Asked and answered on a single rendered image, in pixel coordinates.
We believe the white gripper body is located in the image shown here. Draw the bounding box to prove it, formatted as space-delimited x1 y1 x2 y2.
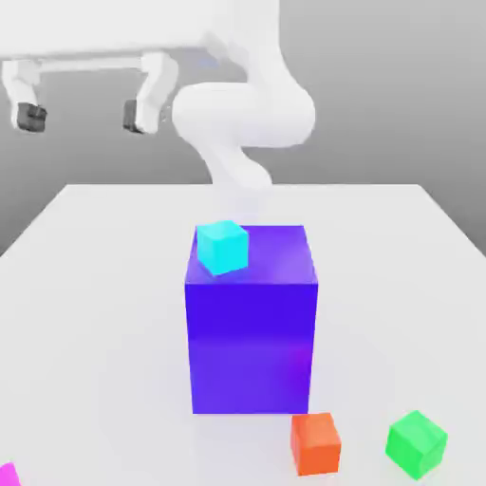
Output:
0 0 214 74

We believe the small cyan cube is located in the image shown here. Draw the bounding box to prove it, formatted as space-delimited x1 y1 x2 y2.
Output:
195 219 251 277

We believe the small magenta cube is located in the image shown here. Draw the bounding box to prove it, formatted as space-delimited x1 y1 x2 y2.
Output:
0 461 23 486

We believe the small orange cube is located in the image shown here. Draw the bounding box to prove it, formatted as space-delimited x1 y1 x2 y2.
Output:
290 412 342 477

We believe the small green cube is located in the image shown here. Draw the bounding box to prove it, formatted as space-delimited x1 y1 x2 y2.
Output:
384 409 449 481

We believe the large purple box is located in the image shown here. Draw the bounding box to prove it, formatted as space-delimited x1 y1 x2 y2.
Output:
184 224 319 416

